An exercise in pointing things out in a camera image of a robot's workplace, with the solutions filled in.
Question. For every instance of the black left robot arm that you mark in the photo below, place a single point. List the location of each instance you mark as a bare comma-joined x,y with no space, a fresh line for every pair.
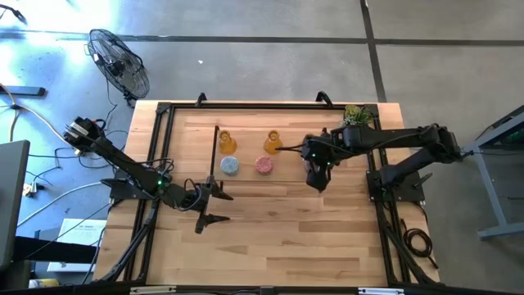
123,164

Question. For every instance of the grey flat panel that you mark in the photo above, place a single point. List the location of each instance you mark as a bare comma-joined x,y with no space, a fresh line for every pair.
12,196

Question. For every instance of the grey metal stand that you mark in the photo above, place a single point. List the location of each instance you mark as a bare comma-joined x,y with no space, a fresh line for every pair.
501,230

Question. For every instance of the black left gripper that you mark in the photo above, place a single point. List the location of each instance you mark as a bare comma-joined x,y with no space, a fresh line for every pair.
200,201

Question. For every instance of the small yellow object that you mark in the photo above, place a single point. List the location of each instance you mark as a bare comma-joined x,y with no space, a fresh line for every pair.
45,283

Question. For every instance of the white paper sheet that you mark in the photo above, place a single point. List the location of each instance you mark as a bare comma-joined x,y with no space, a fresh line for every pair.
82,229

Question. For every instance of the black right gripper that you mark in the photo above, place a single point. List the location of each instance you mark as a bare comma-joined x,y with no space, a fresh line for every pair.
321,157

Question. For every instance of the black metal rig frame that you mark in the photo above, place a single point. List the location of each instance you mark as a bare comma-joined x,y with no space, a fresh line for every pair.
286,106

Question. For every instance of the black desk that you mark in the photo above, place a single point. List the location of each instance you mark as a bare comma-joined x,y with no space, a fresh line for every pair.
49,250

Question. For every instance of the pink patterned round tin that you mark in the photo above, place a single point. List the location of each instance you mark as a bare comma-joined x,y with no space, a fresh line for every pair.
264,165

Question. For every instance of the black floor bar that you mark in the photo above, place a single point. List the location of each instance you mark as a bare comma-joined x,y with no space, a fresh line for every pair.
24,91

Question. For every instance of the amber glass candle holder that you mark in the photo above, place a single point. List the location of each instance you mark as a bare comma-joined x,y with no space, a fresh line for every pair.
272,144
227,144

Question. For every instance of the green artificial plant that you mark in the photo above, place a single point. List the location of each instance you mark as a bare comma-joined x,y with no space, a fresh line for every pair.
357,115

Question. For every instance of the grey patterned round tin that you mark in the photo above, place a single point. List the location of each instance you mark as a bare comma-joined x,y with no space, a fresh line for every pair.
229,166

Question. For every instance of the yellow power strip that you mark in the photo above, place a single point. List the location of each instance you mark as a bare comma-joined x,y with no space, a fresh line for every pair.
82,151

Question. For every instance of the black floor fan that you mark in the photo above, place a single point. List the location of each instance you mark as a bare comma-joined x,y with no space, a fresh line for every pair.
118,65

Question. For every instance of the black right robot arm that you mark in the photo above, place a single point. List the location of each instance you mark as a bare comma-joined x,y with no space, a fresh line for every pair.
393,137

